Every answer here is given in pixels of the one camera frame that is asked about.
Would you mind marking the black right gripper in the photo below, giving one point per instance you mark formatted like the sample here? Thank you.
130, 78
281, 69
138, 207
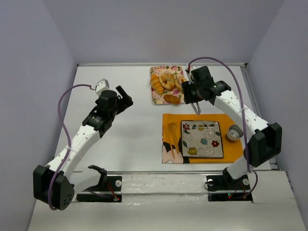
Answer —
190, 94

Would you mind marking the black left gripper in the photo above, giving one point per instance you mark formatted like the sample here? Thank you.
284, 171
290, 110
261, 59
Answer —
121, 102

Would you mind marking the stainless steel serving tongs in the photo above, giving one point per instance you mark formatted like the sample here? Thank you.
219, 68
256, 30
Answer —
190, 96

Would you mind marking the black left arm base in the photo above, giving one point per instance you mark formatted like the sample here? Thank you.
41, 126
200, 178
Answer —
109, 192

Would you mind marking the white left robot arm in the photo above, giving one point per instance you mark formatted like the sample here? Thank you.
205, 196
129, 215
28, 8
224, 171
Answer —
51, 183

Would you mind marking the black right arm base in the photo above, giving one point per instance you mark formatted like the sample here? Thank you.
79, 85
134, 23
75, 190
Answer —
225, 191

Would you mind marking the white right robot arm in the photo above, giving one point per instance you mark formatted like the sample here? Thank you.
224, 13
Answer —
263, 140

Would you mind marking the twisted pretzel bread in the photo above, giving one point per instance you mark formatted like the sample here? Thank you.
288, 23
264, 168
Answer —
167, 80

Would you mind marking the striped croissant bread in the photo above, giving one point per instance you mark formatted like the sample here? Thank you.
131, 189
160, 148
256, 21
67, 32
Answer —
156, 85

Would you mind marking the floral rectangular tray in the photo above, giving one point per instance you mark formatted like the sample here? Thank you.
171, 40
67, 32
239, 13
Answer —
175, 70

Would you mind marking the brown fried pastry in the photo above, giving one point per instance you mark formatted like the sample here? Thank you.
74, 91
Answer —
172, 99

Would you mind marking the wooden spoon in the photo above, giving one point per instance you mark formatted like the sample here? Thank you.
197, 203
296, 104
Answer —
172, 130

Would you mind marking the square flower-patterned plate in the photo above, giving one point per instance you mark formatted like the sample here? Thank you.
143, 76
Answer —
201, 139

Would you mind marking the wooden chopstick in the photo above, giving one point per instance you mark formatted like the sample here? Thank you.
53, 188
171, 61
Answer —
170, 142

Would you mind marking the orange cloth placemat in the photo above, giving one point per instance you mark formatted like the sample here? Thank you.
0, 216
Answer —
232, 150

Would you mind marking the small brown cup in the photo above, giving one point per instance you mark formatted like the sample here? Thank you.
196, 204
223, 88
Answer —
234, 133

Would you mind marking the glazed ring donut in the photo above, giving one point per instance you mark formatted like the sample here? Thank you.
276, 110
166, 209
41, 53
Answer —
178, 82

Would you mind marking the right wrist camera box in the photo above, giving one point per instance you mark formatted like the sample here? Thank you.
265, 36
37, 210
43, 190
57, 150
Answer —
190, 75

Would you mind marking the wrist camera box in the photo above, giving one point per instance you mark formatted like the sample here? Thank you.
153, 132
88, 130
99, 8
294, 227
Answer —
101, 86
190, 75

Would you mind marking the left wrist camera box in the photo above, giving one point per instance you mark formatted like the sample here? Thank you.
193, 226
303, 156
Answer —
101, 86

